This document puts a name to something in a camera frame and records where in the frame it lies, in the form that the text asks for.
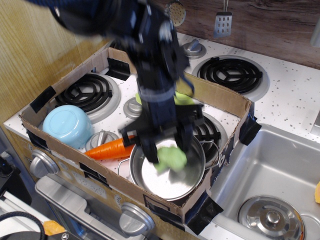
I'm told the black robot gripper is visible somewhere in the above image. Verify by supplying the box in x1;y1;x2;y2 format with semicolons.
117;12;202;164

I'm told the green toy broccoli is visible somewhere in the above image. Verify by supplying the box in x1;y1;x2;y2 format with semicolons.
153;146;188;173

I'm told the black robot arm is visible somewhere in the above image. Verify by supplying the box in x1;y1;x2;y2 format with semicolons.
35;0;203;163

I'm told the silver metal pan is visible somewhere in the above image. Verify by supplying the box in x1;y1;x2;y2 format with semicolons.
116;137;221;202

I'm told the green plastic plate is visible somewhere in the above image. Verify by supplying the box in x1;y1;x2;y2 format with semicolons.
135;90;196;107

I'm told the silver middle stove knob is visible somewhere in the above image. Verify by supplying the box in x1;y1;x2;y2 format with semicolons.
123;97;142;120

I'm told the silver stove knob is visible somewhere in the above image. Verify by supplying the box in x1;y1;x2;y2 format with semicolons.
182;39;207;59
85;130;119;151
123;97;142;120

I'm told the black front right burner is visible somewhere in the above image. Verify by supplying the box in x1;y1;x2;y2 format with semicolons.
193;113;228;168

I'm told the orange toy carrot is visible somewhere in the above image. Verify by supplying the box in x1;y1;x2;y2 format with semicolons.
84;138;135;161

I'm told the brown cardboard fence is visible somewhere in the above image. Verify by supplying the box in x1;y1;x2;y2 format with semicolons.
19;47;261;240

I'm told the silver front stove knob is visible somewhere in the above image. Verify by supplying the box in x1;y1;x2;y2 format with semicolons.
85;130;119;151

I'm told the black front left burner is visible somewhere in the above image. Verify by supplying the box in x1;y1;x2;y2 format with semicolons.
49;72;121;124

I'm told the silver right oven knob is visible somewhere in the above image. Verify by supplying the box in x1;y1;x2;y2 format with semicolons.
119;202;155;237

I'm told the silver oven knob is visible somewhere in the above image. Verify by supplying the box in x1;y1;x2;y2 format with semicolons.
119;202;155;237
30;149;60;178

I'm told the silver rear stove knob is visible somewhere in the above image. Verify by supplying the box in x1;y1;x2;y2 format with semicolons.
182;39;207;59

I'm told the light blue plastic bowl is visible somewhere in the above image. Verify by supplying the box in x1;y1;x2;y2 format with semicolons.
42;105;94;149

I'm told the black rear right burner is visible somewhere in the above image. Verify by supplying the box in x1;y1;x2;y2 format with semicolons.
192;55;270;102

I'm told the silver metal sink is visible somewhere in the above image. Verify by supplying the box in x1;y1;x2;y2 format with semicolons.
200;124;320;240

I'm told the silver hanging slotted spatula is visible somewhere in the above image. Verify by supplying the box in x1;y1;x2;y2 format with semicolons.
213;0;233;39

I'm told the silver pot lid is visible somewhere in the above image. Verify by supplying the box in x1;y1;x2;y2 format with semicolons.
237;195;306;240

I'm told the silver hanging strainer spoon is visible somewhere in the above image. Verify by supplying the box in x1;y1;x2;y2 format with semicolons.
164;0;186;27

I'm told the silver left oven knob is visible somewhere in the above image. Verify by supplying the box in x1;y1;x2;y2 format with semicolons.
30;149;60;178

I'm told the orange toy bottom left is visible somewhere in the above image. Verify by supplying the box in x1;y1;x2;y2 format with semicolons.
42;220;66;236

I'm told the orange toy in sink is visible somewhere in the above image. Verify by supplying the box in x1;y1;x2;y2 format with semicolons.
314;182;320;204

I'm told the silver oven door handle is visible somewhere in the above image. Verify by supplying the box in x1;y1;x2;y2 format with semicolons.
35;176;128;240

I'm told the black cable bottom left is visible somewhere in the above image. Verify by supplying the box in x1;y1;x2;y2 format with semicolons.
0;211;46;240

